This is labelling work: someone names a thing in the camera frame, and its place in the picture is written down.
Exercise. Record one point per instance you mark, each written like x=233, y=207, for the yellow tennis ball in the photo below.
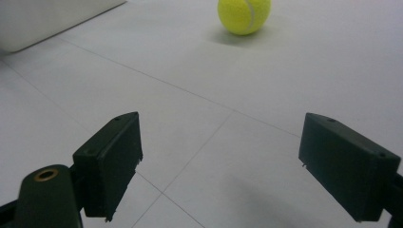
x=244, y=15

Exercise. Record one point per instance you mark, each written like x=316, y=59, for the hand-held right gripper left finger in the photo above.
x=111, y=167

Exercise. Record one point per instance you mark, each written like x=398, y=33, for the white box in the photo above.
x=47, y=19

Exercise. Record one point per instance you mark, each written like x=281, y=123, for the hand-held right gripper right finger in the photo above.
x=348, y=167

